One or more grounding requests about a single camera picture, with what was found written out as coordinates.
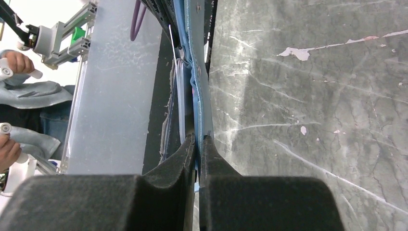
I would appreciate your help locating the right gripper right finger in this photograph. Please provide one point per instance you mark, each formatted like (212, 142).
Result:
(229, 201)

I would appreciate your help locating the person in grey clothes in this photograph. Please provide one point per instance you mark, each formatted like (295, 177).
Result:
(38, 112)

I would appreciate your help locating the blue card holder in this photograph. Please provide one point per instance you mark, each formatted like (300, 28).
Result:
(190, 72)

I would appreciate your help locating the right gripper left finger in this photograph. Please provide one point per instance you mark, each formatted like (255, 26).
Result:
(160, 200)

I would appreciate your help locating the aluminium frame stand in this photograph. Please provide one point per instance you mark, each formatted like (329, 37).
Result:
(64, 42)

